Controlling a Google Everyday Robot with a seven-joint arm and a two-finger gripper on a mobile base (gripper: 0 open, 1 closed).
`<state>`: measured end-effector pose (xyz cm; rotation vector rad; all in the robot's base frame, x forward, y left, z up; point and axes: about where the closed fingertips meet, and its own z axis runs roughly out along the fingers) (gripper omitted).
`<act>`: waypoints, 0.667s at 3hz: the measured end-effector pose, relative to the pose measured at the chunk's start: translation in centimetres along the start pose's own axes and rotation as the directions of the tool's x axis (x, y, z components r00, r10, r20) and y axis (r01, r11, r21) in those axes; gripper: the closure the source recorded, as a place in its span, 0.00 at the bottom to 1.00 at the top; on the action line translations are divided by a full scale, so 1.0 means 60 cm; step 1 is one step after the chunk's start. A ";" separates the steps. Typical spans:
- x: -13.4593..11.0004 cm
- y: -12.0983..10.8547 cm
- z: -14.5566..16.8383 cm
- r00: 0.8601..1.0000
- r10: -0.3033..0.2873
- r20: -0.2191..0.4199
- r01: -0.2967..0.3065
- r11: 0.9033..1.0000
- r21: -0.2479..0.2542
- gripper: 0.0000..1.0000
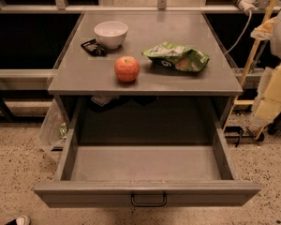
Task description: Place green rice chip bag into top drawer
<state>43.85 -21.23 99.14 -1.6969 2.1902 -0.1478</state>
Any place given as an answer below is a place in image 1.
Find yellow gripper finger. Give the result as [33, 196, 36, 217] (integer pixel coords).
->
[252, 63, 281, 127]

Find green rice chip bag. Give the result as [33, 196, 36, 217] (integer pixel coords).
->
[141, 42, 210, 73]

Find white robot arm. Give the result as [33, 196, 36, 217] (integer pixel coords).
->
[251, 11, 281, 127]

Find grey open top drawer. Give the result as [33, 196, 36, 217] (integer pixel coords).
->
[35, 97, 260, 207]

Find clear plastic bag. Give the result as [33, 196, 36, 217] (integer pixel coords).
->
[37, 100, 67, 155]

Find black cart base with wheel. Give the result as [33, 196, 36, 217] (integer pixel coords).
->
[224, 126, 265, 147]

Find red apple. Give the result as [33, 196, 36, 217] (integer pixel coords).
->
[114, 56, 140, 83]

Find white ceramic bowl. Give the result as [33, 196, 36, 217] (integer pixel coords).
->
[94, 21, 128, 49]

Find grey metal cabinet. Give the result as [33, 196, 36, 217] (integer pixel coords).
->
[49, 11, 243, 136]

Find black snack packet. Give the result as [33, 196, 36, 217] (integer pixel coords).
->
[81, 39, 107, 56]

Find white shoe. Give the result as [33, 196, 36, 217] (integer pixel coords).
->
[5, 216, 30, 225]

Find white power cable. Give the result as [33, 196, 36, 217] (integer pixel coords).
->
[223, 9, 253, 56]

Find yellow wooden ladder frame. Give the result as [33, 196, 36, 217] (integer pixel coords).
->
[229, 0, 281, 135]

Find black drawer handle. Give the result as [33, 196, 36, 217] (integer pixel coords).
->
[131, 194, 167, 207]

